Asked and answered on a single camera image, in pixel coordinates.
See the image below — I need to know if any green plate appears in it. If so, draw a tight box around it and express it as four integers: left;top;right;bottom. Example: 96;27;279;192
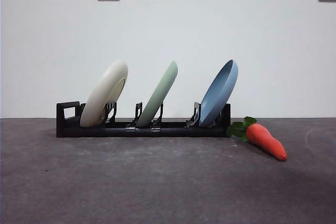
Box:
135;60;179;128

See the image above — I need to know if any orange carrot with green leaves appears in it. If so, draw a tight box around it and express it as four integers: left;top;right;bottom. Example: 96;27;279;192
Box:
226;116;288;162

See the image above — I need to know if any black plate rack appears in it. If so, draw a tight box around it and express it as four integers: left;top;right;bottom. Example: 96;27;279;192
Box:
56;100;232;138

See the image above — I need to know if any blue plate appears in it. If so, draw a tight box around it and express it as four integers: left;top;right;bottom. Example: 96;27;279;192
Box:
198;59;239;127

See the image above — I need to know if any cream plate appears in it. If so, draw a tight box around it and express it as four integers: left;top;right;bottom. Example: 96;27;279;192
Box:
80;59;129;127

